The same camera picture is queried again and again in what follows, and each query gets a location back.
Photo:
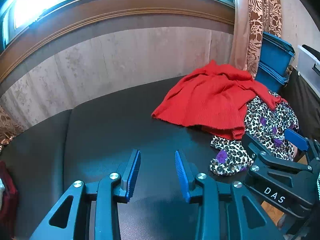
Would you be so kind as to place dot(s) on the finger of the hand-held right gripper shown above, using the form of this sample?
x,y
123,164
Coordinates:
x,y
252,142
296,137

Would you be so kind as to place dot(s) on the leopard print garment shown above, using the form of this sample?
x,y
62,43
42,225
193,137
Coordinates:
x,y
265,120

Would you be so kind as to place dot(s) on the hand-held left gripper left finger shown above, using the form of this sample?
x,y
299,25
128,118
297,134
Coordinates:
x,y
132,177

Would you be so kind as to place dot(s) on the black padded bench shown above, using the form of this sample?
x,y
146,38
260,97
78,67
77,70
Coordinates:
x,y
100,130

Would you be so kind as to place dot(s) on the black fabric bag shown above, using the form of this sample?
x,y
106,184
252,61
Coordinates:
x,y
300,95

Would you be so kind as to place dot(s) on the white plastic container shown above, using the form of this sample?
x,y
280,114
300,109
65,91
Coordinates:
x,y
307,65

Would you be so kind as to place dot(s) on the brown floral curtain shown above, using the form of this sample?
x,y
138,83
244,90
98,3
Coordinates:
x,y
7,127
260,10

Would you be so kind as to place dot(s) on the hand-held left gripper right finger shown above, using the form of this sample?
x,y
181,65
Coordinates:
x,y
182,177

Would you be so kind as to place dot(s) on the red knit sweater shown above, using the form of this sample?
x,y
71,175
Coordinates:
x,y
207,100

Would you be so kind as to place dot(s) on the dark red cloth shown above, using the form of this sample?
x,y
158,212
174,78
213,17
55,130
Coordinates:
x,y
8,195

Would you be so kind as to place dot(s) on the blue plastic storage box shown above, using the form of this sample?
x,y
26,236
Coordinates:
x,y
267,80
272,55

